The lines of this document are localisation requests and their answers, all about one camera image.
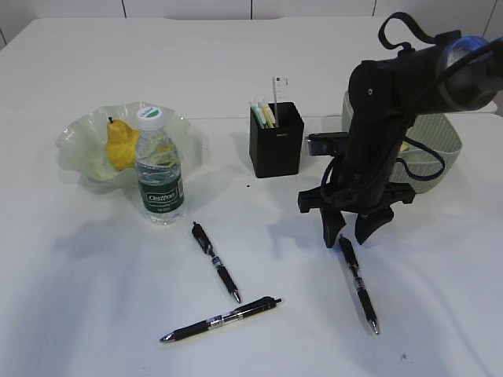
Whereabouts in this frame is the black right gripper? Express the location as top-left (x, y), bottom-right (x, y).
top-left (298, 48), bottom-right (442, 248)

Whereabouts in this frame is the black pen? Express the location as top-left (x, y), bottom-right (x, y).
top-left (191, 222), bottom-right (241, 303)
top-left (339, 236), bottom-right (380, 335)
top-left (160, 296), bottom-right (282, 344)

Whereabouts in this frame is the yellow highlighter pen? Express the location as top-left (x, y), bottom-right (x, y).
top-left (260, 102), bottom-right (276, 128)

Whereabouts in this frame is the mint green utility knife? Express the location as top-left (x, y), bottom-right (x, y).
top-left (249, 100), bottom-right (268, 129)

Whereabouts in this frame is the clear plastic ruler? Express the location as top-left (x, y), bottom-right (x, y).
top-left (272, 76), bottom-right (289, 128)

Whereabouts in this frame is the clear water bottle green label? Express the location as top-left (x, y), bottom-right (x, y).
top-left (134, 106), bottom-right (185, 225)

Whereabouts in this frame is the yellow pear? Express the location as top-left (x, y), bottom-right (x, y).
top-left (105, 117), bottom-right (140, 170)

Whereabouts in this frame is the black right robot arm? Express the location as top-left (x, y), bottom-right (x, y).
top-left (298, 32), bottom-right (502, 247)

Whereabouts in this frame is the black square pen holder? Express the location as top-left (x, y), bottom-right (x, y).
top-left (249, 102), bottom-right (304, 178)

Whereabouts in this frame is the green woven plastic basket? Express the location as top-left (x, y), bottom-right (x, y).
top-left (340, 88), bottom-right (464, 196)

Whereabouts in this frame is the pale green wavy glass plate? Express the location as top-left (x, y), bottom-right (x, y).
top-left (55, 101), bottom-right (202, 193)

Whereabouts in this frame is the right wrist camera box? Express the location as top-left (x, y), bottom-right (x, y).
top-left (306, 132), bottom-right (349, 156)

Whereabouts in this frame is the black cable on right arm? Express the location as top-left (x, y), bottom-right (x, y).
top-left (377, 11), bottom-right (437, 52)

